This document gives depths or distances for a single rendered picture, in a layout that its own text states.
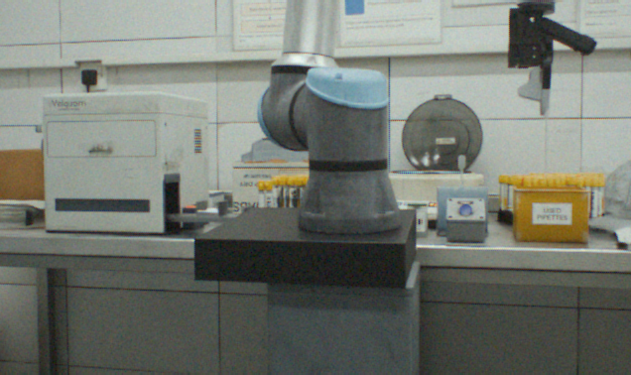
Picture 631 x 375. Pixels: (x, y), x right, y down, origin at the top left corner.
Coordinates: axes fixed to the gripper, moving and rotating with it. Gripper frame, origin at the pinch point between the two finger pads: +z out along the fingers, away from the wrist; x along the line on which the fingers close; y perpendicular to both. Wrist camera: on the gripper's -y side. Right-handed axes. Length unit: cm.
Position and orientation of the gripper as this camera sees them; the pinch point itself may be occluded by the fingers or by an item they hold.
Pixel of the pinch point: (546, 108)
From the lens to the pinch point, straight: 140.2
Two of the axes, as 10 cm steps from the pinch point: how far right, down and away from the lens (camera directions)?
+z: 0.1, 10.0, 0.5
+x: -2.4, 0.5, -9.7
